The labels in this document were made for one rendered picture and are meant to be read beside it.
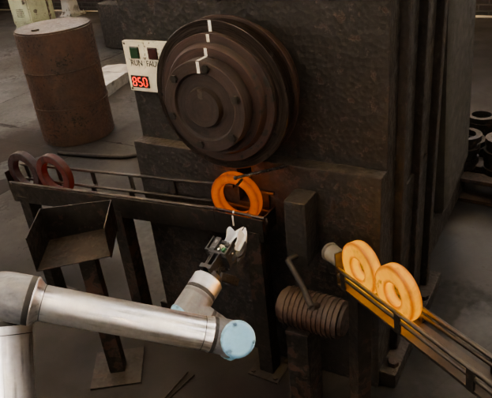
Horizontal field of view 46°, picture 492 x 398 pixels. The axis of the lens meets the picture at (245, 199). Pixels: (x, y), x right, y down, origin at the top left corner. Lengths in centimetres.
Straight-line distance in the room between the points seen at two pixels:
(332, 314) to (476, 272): 123
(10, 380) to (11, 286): 25
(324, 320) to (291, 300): 13
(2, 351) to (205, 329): 49
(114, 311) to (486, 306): 175
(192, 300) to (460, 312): 141
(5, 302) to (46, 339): 136
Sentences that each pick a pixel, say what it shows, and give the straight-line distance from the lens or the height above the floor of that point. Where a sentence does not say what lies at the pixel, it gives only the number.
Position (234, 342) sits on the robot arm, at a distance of 144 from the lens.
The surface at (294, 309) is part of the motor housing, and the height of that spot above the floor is 51.
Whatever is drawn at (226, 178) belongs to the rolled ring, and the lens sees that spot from 191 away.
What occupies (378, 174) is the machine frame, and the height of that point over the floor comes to 87.
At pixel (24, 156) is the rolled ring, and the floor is 76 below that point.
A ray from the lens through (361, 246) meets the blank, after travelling 160.
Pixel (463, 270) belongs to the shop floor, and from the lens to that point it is 289.
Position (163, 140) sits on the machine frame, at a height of 87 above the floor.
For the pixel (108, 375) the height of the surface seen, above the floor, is 1.
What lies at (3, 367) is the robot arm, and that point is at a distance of 155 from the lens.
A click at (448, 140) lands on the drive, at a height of 64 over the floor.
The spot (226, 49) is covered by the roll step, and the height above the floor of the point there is 127.
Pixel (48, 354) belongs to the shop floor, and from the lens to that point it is 269.
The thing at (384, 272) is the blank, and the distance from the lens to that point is 153.
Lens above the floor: 168
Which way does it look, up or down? 29 degrees down
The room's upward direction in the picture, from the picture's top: 6 degrees counter-clockwise
